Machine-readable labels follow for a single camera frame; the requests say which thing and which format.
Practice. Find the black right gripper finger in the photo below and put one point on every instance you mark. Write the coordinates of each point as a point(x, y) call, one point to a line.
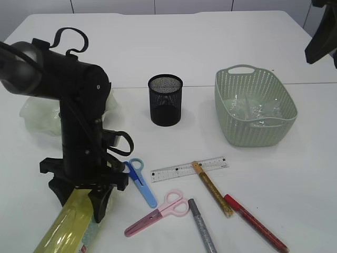
point(324, 40)

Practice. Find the silver glitter pen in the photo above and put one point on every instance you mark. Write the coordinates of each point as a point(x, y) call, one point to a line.
point(201, 226)

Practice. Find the blue scissors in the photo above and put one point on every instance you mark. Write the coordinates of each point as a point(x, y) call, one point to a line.
point(135, 167)

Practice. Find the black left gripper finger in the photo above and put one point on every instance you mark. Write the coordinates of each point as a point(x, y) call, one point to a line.
point(99, 197)

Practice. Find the red glitter pen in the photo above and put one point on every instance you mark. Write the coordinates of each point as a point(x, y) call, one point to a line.
point(273, 240)

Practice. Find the gold glitter pen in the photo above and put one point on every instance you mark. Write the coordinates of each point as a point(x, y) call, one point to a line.
point(225, 207)

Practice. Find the black mesh pen holder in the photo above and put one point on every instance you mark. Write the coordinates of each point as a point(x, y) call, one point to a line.
point(165, 93)

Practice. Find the clear plastic ruler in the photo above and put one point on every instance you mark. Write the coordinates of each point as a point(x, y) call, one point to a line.
point(187, 169)

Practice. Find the pink scissors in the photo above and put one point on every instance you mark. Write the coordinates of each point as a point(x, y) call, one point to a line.
point(174, 204)

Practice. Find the yellow oil bottle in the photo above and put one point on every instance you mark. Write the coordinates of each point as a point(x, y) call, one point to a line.
point(74, 229)

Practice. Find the pale green wavy plate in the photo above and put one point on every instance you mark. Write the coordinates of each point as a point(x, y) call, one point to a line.
point(42, 116)

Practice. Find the green plastic basket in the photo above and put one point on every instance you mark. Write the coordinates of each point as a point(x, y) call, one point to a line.
point(254, 82)

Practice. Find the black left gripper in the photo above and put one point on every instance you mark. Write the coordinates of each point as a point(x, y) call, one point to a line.
point(82, 90)

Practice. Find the clear plastic sheet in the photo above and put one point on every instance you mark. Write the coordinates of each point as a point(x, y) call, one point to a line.
point(257, 113)

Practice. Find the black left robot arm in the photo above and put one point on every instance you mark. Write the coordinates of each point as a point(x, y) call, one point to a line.
point(20, 74)

